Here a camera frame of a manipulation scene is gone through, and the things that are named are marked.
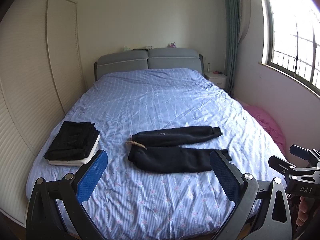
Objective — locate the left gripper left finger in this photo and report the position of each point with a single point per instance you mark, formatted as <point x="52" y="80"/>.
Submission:
<point x="44" y="219"/>

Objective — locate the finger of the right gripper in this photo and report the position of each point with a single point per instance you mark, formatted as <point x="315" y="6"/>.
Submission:
<point x="301" y="152"/>
<point x="283" y="167"/>

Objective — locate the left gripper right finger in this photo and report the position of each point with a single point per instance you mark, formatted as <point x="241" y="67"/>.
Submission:
<point x="272" y="221"/>

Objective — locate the black pants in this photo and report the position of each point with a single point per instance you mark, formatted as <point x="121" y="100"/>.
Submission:
<point x="163" y="151"/>

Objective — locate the right hand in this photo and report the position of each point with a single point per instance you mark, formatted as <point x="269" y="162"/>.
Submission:
<point x="302" y="216"/>

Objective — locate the pink blanket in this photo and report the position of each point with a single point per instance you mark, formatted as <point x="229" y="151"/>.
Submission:
<point x="269" y="125"/>

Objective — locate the folded black garment stack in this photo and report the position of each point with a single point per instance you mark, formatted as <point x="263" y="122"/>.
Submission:
<point x="74" y="141"/>

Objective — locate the white nightstand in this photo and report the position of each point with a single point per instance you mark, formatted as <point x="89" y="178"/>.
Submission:
<point x="217" y="79"/>

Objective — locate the window with bars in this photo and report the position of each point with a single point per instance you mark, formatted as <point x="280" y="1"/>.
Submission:
<point x="291" y="40"/>

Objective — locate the blue floral bed sheet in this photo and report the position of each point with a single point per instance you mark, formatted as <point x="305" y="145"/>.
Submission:
<point x="153" y="124"/>

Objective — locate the beige louvered wardrobe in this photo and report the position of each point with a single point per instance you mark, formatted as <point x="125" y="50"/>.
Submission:
<point x="41" y="79"/>

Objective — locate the grey padded headboard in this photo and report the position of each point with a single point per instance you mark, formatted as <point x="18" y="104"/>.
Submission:
<point x="141" y="59"/>

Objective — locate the green curtain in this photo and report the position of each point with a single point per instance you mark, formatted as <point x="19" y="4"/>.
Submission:
<point x="233" y="15"/>

